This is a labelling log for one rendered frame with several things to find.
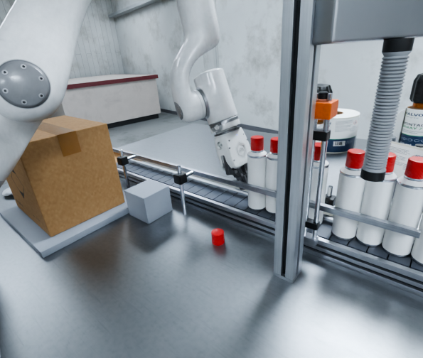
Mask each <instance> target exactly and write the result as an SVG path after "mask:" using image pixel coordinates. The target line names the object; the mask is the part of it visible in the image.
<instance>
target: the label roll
mask: <svg viewBox="0 0 423 358"><path fill-rule="evenodd" d="M359 118H360V112H358V111H356V110H352V109H339V108H338V113H337V115H336V116H335V117H334V118H332V119H330V127H329V130H331V136H330V139H329V140H328V144H327V151H326V153H346V152H348V150H349V149H352V148H355V141H356V136H357V131H358V122H359Z"/></svg>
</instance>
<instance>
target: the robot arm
mask: <svg viewBox="0 0 423 358"><path fill-rule="evenodd" d="M175 1H176V6H177V9H178V15H179V18H180V21H181V26H182V29H183V35H184V39H183V45H182V46H181V49H180V50H179V52H178V54H177V56H176V57H175V59H174V62H173V64H172V67H171V72H170V88H171V94H172V97H173V102H174V105H175V108H176V112H177V115H178V116H179V118H180V120H181V121H183V122H186V123H190V122H193V121H197V120H200V119H203V118H206V119H207V121H208V125H209V127H210V130H211V133H212V134H213V133H216V134H215V135H214V141H215V147H216V151H217V154H218V158H219V161H220V164H221V167H222V169H223V170H225V172H226V175H233V176H234V178H236V179H237V180H238V181H241V182H244V183H247V153H248V152H249V151H250V150H251V149H250V145H249V142H248V140H247V137H246V135H245V133H244V131H243V130H242V128H241V127H239V126H237V125H238V124H240V120H239V117H238V115H237V111H236V108H235V104H234V102H233V99H232V95H231V93H230V88H229V86H228V83H227V80H226V77H225V73H224V70H223V69H222V68H213V69H211V70H207V71H205V72H202V73H201V74H199V75H197V76H196V77H195V78H194V80H193V81H194V83H195V86H196V89H195V90H193V91H191V88H190V83H189V76H190V72H191V68H192V67H193V64H194V63H195V61H196V60H197V59H198V58H199V57H200V56H202V55H204V54H205V53H207V52H208V51H210V50H212V49H213V48H214V47H215V46H216V45H217V44H218V43H219V41H220V30H219V25H218V18H217V14H216V10H215V2H214V0H175ZM90 2H91V0H15V2H14V4H13V5H12V7H11V9H10V10H9V12H8V13H7V15H6V17H5V19H4V21H3V22H2V24H1V25H0V188H1V186H2V185H3V184H4V182H5V180H6V179H7V178H8V176H9V175H10V173H11V171H12V170H13V169H14V167H15V166H16V164H17V163H18V161H19V159H20V158H21V156H22V154H23V152H24V151H25V149H26V147H27V145H28V143H29V142H30V140H31V138H32V137H33V135H34V134H35V132H36V130H37V128H38V127H39V126H40V124H41V122H42V121H43V120H44V119H47V118H48V117H50V116H51V115H53V114H54V113H55V112H56V111H57V110H58V108H59V107H60V105H61V103H62V101H63V98H64V96H65V92H66V89H67V86H68V80H69V76H70V70H71V67H72V63H73V58H74V54H75V49H76V45H77V40H78V36H79V34H80V29H81V27H82V23H83V21H84V18H85V15H86V13H87V10H88V8H89V5H90ZM236 115H237V116H236ZM216 122H217V123H216Z"/></svg>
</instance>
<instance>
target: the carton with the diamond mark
mask: <svg viewBox="0 0 423 358"><path fill-rule="evenodd" d="M6 180H7V182H8V184H9V187H10V189H11V192H12V194H13V196H14V199H15V201H16V204H17V206H18V207H19V208H20V209H21V210H22V211H24V212H25V213H26V214H27V215H28V216H29V217H30V218H31V219H32V220H33V221H34V222H35V223H36V224H37V225H38V226H39V227H40V228H41V229H42V230H44V231H45V232H46V233H47V234H48V235H49V236H50V237H53V236H55V235H57V234H59V233H61V232H64V231H65V230H67V229H69V228H72V227H74V226H76V225H78V224H80V223H82V222H84V221H87V220H89V219H91V218H93V217H95V216H97V215H100V214H102V213H103V212H106V211H108V210H110V209H112V208H113V207H116V206H118V205H120V204H122V203H124V202H125V201H124V195H123V192H122V186H121V183H120V179H119V174H118V170H117V164H116V161H115V157H114V152H113V148H112V143H111V139H110V136H109V130H108V127H107V124H106V123H102V122H98V121H91V120H87V119H80V118H76V117H72V116H66V115H63V116H57V117H53V118H49V119H44V120H43V121H42V122H41V124H40V126H39V127H38V128H37V130H36V132H35V134H34V135H33V137H32V138H31V140H30V142H29V143H28V145H27V147H26V149H25V151H24V152H23V154H22V156H21V158H20V159H19V161H18V163H17V164H16V166H15V167H14V169H13V170H12V171H11V173H10V175H9V176H8V178H7V179H6Z"/></svg>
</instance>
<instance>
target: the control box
mask: <svg viewBox="0 0 423 358"><path fill-rule="evenodd" d="M419 37H423V0H316V5H315V14H314V32H313V45H328V44H337V43H356V42H365V41H375V40H389V39H399V38H419Z"/></svg>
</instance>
